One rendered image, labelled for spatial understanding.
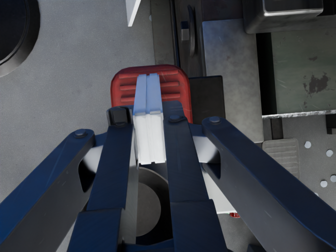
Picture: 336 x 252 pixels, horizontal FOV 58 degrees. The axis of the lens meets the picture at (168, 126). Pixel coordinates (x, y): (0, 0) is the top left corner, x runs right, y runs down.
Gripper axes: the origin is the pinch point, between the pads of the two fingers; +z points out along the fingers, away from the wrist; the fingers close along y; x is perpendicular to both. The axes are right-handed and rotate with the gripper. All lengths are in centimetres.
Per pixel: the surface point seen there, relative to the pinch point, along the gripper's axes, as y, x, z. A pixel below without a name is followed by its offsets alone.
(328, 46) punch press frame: 19.8, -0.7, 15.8
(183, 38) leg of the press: 5.1, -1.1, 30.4
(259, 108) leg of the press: 11.6, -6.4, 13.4
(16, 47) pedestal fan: -42, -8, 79
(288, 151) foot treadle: 35, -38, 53
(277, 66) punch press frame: 14.0, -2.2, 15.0
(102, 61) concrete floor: -16, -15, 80
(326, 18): 17.6, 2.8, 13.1
